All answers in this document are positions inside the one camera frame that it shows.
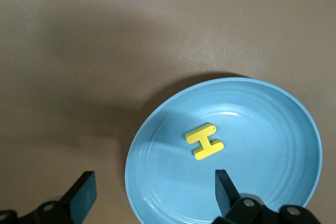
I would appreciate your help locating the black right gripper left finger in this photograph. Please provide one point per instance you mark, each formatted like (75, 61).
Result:
(81, 195)

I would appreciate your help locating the yellow foam letter H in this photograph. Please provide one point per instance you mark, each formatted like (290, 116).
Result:
(204, 142)

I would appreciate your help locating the blue plate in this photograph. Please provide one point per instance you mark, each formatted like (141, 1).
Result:
(262, 155)

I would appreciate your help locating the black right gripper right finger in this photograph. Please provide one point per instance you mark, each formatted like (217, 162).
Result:
(225, 195)

